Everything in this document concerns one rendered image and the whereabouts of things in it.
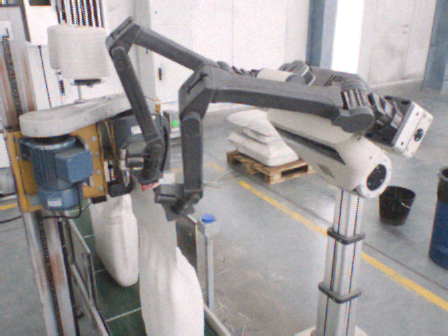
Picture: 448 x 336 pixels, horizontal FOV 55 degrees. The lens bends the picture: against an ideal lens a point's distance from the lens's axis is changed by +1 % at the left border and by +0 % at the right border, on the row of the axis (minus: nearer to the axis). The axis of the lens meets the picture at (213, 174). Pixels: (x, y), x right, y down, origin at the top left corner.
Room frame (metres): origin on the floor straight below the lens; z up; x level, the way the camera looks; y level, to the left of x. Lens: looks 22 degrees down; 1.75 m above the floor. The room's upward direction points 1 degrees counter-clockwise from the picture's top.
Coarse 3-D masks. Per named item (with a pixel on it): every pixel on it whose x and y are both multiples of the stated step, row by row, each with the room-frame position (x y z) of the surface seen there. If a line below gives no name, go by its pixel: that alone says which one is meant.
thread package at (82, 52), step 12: (60, 36) 1.42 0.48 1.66; (72, 36) 1.41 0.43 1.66; (84, 36) 1.41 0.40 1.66; (96, 36) 1.43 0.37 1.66; (60, 48) 1.43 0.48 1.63; (72, 48) 1.41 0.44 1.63; (84, 48) 1.41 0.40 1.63; (96, 48) 1.43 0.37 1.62; (60, 60) 1.44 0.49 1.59; (72, 60) 1.41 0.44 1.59; (84, 60) 1.41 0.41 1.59; (96, 60) 1.42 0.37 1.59; (108, 60) 1.47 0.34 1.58; (72, 72) 1.41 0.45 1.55; (84, 72) 1.41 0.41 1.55; (96, 72) 1.42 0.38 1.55; (108, 72) 1.46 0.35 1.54
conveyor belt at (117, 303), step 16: (80, 224) 2.57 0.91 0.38; (96, 256) 2.17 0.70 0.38; (96, 272) 2.00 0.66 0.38; (96, 288) 1.86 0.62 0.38; (112, 288) 1.86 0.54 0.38; (128, 288) 1.85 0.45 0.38; (112, 304) 1.73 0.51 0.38; (128, 304) 1.73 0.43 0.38; (112, 320) 1.61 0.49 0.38; (128, 320) 1.61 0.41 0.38
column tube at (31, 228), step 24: (0, 48) 1.52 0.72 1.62; (24, 48) 1.56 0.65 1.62; (0, 72) 1.52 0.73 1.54; (24, 72) 1.55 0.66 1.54; (0, 96) 1.51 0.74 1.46; (24, 96) 1.55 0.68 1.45; (24, 216) 1.51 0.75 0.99; (48, 240) 1.54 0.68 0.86; (48, 264) 1.53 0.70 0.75; (48, 288) 1.53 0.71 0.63; (48, 312) 1.52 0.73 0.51
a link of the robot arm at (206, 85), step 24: (216, 72) 0.93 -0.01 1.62; (192, 96) 0.91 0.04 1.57; (216, 96) 0.91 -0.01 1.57; (240, 96) 0.92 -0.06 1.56; (264, 96) 0.93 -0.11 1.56; (288, 96) 0.94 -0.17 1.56; (312, 96) 0.95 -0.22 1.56; (336, 96) 0.97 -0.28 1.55; (336, 120) 0.95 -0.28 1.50; (360, 120) 0.95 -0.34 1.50
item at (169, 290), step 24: (144, 192) 1.58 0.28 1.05; (144, 216) 1.60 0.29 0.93; (144, 240) 1.55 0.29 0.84; (168, 240) 1.38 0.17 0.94; (144, 264) 1.47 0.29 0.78; (168, 264) 1.35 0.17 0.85; (144, 288) 1.48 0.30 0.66; (168, 288) 1.29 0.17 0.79; (192, 288) 1.30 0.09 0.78; (144, 312) 1.48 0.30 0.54; (168, 312) 1.28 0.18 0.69; (192, 312) 1.29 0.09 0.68
